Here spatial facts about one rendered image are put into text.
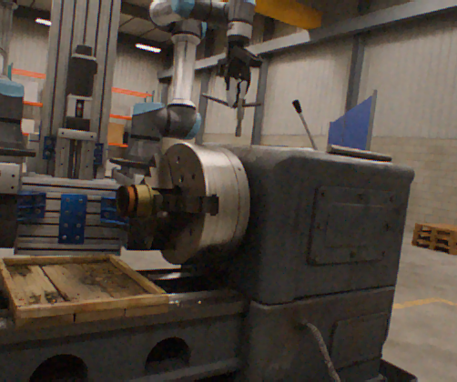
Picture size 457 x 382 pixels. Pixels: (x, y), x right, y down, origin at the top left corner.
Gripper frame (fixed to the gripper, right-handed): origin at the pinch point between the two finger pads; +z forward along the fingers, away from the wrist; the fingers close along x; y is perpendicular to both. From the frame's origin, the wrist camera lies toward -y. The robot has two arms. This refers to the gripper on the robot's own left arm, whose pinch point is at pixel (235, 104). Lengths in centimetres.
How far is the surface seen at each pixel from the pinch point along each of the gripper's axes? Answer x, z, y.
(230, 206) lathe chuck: 17.7, 27.7, -27.4
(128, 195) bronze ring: 37.7, 27.8, -14.5
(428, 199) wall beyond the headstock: -997, 62, 465
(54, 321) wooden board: 56, 50, -29
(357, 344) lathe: -31, 67, -34
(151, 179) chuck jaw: 30.0, 24.2, -9.7
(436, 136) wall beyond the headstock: -1001, -104, 470
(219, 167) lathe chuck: 19.3, 19.2, -23.5
